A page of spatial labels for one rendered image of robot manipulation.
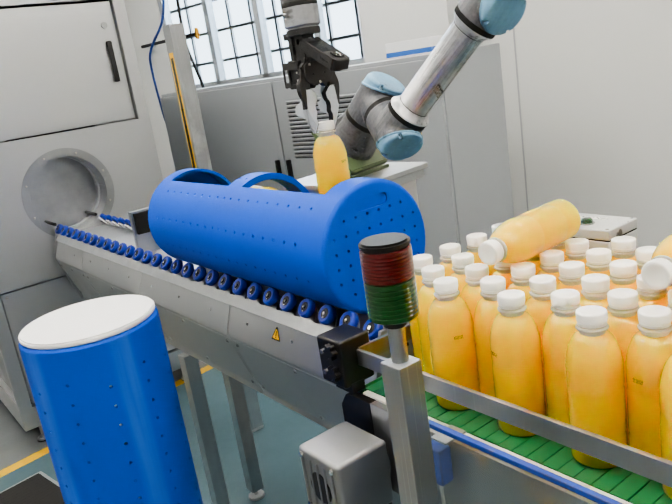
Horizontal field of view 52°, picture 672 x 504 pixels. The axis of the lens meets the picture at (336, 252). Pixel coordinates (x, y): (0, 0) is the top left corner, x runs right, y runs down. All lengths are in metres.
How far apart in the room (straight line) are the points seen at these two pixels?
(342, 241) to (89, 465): 0.68
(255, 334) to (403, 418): 0.88
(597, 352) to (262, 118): 3.13
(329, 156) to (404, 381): 0.69
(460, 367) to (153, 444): 0.70
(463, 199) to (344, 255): 1.88
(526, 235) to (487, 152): 2.25
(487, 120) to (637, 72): 0.99
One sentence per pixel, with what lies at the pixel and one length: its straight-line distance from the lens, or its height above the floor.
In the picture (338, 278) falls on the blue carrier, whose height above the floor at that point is 1.06.
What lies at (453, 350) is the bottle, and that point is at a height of 1.01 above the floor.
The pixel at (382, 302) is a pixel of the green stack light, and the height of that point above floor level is 1.19.
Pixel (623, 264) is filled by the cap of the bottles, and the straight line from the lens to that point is 1.13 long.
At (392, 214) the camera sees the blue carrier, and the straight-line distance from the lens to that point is 1.45.
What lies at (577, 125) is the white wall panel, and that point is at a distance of 4.21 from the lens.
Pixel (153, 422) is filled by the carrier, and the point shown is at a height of 0.82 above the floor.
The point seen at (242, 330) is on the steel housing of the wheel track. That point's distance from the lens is 1.77.
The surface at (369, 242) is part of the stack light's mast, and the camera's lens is 0.82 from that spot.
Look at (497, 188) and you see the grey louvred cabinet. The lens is 3.47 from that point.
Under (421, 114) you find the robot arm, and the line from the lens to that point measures 1.80.
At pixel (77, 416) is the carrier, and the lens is 1.48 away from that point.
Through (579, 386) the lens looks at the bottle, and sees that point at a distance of 0.97.
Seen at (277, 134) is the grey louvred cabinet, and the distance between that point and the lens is 3.82.
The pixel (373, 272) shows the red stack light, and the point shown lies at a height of 1.23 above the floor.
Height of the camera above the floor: 1.47
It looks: 15 degrees down
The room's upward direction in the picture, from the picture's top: 9 degrees counter-clockwise
